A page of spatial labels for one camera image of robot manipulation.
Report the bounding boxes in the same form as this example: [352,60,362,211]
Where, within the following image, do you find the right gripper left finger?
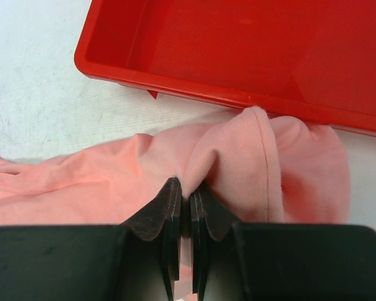
[120,177,182,300]

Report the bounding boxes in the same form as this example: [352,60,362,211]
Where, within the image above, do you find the pink t shirt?
[0,106,350,301]

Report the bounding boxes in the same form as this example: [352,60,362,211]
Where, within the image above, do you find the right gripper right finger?
[189,183,241,300]

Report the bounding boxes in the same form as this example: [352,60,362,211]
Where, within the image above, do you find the red plastic bin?
[74,1,376,132]

